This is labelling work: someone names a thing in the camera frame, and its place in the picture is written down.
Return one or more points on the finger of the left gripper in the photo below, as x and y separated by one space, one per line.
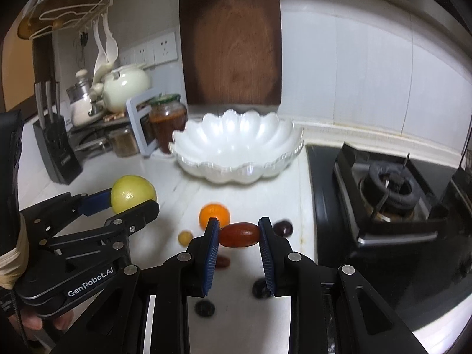
117 228
61 210

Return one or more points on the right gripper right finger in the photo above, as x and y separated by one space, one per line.
289 273

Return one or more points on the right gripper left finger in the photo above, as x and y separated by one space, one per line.
188 274

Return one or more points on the small yellow-brown longan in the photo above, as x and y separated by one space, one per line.
185 237

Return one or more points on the dark purple grape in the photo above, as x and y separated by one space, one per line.
283 228

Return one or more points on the green apple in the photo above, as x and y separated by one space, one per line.
129 191

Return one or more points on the red oblong jujube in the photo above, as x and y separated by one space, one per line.
239 235

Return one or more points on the person's left hand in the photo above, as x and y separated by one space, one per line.
32 323

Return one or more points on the dark grape near gripper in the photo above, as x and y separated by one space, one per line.
260 289

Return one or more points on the small red fruit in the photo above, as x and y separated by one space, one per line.
222 262

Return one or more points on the dark grape front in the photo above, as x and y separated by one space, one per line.
204 309

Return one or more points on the black knife block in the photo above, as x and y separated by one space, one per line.
51 136

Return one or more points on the orange tangerine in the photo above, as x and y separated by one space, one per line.
214 210

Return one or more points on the small glass spice jar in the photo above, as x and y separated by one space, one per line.
123 142

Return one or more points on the steel steamer pot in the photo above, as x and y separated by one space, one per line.
84 111

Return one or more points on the black gas stove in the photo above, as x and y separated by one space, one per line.
404 224

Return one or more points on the white scalloped bowl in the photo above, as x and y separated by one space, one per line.
237 148

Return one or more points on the glass jar chili sauce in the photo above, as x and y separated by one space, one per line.
167 114

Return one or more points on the cream ceramic teapot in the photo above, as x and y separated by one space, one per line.
116 86

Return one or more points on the white hanging spoon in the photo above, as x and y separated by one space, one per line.
101 58

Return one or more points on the white hanging spatula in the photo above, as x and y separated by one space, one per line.
112 50

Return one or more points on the brown wooden cutting board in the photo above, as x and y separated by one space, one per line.
231 52

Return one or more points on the white frame rack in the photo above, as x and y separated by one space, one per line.
138 110

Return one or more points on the white wall socket panel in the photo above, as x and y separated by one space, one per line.
157 51

